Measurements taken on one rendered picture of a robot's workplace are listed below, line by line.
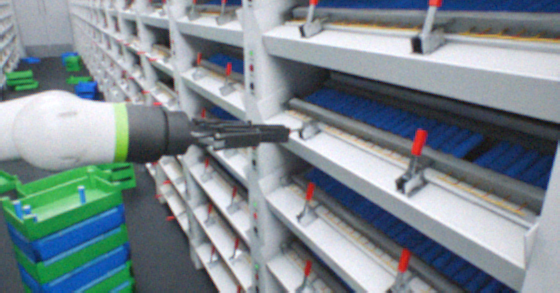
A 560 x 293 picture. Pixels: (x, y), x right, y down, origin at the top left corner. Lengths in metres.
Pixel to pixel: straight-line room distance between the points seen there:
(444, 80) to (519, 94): 0.09
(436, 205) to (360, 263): 0.24
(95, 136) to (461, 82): 0.48
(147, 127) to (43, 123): 0.13
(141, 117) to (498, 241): 0.50
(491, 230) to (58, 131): 0.55
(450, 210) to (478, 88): 0.17
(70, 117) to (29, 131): 0.05
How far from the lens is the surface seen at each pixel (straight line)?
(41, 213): 1.57
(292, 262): 1.04
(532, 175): 0.58
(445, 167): 0.60
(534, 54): 0.48
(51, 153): 0.59
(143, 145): 0.61
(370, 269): 0.74
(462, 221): 0.54
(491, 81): 0.47
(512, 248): 0.51
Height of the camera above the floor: 1.17
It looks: 19 degrees down
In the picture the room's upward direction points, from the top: straight up
